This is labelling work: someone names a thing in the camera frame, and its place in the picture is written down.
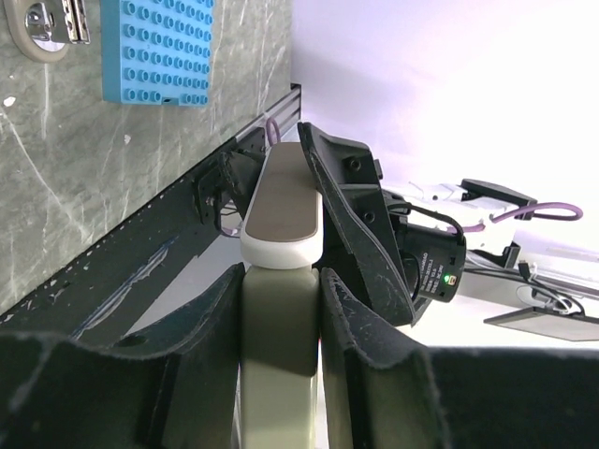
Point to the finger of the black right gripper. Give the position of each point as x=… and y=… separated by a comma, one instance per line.
x=240, y=171
x=359, y=241

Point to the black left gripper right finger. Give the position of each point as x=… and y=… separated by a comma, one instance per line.
x=385, y=390

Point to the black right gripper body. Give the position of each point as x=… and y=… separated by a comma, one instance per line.
x=432, y=249

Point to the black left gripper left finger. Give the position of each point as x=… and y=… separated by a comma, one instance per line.
x=170, y=385

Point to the beige metal stapler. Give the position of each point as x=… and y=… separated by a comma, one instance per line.
x=281, y=280

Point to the metal staple magazine rail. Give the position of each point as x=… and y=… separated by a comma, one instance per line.
x=44, y=29

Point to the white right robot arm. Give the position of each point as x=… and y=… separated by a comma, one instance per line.
x=486, y=212

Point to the blue studded baseplate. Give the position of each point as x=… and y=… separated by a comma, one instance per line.
x=156, y=52

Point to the aluminium rail frame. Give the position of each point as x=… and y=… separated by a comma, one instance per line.
x=275, y=121

